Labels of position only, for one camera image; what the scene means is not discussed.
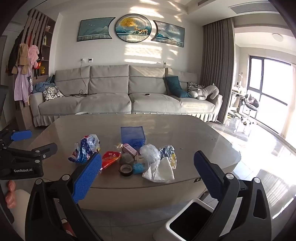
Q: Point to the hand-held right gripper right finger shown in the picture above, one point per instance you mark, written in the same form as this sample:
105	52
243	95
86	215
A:
208	177

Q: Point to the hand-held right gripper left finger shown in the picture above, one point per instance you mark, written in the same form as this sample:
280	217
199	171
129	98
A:
87	177

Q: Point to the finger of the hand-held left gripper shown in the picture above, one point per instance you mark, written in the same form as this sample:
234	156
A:
41	151
21	135

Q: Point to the red snack packet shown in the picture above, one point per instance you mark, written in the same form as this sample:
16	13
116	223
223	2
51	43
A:
109	160

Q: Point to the colourful plastic bag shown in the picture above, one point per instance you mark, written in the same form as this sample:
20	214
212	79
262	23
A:
84	147

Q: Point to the black tape roll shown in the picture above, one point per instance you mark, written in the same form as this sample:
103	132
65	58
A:
122	170

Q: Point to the blue yellow wrapper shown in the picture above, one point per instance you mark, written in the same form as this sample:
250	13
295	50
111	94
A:
168	154

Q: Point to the white tissue paper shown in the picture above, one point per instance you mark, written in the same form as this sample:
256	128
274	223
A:
161	172

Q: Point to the pink cardboard box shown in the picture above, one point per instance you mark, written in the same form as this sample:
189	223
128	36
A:
128	148

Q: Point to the light blue wrapper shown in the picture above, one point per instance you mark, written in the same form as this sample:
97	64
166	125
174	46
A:
140	168

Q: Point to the clear plastic bag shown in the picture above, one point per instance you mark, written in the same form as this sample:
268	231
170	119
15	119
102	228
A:
150	153

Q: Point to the person's left hand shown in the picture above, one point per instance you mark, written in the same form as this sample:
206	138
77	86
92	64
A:
11	199

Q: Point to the dark flat panel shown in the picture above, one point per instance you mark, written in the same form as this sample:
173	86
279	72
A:
2	99

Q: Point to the blue clothing heap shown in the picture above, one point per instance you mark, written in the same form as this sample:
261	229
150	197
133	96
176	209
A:
41	87

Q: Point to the floral throw pillow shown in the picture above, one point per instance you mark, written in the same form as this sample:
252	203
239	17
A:
193	85
52	93

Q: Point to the lilac hanging garment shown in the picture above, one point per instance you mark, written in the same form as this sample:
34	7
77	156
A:
22	81

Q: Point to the white round stool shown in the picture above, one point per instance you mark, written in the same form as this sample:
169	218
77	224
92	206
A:
82	113

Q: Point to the blue mesh bag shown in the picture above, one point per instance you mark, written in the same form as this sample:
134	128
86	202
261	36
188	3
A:
133	136

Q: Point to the light grey fabric sofa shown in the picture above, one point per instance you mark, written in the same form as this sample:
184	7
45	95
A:
106	102

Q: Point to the beige hanging plush garment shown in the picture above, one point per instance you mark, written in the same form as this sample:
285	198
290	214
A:
23	54

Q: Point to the pink hanging garment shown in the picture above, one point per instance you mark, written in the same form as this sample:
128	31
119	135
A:
33	54

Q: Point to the dark hanging jacket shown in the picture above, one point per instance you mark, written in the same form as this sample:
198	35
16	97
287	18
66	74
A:
14	53

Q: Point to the swivel chair with cushion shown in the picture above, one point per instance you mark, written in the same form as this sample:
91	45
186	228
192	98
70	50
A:
251	103

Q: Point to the grey plush elephant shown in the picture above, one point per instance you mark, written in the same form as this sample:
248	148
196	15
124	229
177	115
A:
205	91

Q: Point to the teal throw pillow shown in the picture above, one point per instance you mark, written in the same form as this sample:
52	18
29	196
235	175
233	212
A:
174	85

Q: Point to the wooden slatted shelf unit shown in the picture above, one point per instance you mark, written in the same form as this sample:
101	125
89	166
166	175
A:
45	34

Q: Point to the large black framed window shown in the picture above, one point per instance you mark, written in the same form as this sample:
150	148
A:
268	92

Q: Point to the grey brown curtain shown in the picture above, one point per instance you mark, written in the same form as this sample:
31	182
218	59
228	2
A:
216	69

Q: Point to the round ceiling lamp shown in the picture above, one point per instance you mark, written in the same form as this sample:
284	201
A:
277	37

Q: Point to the ceiling air vent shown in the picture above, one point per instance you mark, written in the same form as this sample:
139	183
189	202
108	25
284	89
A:
249	6

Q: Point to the teal mountain wall painting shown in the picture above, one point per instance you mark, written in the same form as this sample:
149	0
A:
94	30
170	34

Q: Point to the round deer wall painting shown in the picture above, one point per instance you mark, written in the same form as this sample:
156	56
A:
133	29

